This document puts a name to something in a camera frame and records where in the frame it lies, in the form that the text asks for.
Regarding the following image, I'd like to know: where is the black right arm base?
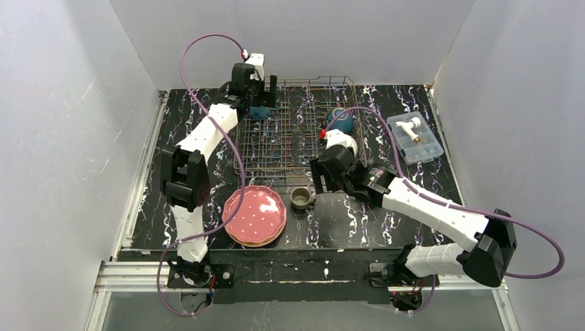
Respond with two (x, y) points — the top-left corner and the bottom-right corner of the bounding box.
(364, 244), (439, 314)

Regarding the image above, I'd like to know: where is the white pipe fitting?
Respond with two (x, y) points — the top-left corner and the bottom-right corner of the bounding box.
(395, 117), (422, 143)

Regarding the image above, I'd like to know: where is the grey wire dish rack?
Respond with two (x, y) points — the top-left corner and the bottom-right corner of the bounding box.
(235, 75), (358, 179)

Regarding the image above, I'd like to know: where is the clear plastic parts box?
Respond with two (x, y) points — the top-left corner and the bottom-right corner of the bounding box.
(386, 111), (444, 165)

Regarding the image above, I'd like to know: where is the pink bottom plate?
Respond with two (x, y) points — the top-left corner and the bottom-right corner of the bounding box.
(230, 228), (286, 248)

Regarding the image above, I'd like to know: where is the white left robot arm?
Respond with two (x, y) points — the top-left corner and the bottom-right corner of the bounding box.
(160, 59), (277, 273)

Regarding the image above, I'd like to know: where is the blue handled mug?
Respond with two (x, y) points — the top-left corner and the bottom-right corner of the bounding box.
(250, 106), (270, 121)

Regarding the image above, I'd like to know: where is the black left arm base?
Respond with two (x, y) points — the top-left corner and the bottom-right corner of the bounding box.
(166, 258), (235, 313)

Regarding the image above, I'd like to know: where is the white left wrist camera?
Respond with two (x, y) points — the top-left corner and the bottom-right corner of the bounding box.
(241, 50), (265, 81)

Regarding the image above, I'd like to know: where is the pink polka dot plate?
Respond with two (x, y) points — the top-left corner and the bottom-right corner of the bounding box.
(221, 185), (287, 247)

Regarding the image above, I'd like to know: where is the teal bowl beige inside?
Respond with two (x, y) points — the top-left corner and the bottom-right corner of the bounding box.
(326, 108), (355, 134)

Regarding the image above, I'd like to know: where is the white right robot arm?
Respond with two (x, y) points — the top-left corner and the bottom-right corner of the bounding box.
(310, 145), (517, 288)

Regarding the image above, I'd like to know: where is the white bowl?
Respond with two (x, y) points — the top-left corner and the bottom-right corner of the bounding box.
(341, 133), (358, 158)

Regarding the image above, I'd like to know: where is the small grey cup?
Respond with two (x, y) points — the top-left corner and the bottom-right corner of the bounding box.
(290, 187), (315, 210)

